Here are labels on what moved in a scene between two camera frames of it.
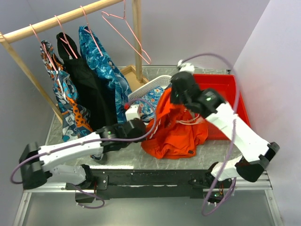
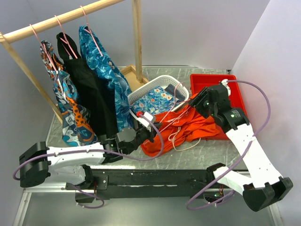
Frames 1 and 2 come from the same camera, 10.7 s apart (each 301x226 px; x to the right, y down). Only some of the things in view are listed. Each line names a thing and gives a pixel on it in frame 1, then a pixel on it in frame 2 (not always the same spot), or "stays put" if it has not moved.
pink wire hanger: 124,12 -> 171,108
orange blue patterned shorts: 75,122 stays put
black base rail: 147,183 stays put
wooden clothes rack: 130,76 stays put
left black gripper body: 127,142 -> 141,136
